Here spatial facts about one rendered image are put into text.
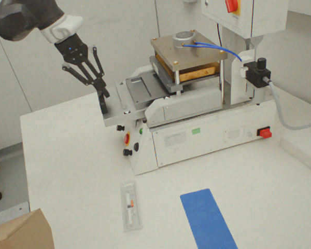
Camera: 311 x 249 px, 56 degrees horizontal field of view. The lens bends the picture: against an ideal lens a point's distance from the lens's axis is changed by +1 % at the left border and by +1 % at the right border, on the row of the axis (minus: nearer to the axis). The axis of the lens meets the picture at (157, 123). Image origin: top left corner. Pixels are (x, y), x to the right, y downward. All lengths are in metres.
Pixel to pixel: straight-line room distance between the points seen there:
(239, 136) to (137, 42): 1.65
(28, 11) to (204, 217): 0.74
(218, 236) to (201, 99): 0.41
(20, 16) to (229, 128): 0.72
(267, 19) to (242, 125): 0.36
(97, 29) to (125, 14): 0.25
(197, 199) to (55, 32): 0.64
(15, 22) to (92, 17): 1.54
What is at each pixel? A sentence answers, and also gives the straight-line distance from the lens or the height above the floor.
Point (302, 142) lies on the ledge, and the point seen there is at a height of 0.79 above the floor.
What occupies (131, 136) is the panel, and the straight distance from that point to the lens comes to 1.09.
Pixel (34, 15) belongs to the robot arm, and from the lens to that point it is 0.89.
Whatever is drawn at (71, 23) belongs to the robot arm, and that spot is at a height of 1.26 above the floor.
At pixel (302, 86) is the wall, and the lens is 1.42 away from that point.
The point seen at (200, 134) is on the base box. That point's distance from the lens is 0.99.
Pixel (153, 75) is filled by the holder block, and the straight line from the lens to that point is 1.11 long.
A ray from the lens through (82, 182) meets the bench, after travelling 1.07.
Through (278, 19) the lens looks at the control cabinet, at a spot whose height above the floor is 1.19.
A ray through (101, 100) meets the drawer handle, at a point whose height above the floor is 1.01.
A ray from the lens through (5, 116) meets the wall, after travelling 2.57.
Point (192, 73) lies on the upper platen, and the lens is 0.94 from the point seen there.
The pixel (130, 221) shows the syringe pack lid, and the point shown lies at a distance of 0.88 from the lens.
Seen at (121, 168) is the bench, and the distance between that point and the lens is 1.07.
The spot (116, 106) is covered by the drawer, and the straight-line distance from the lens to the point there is 0.99.
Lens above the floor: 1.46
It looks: 35 degrees down
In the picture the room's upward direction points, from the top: 9 degrees counter-clockwise
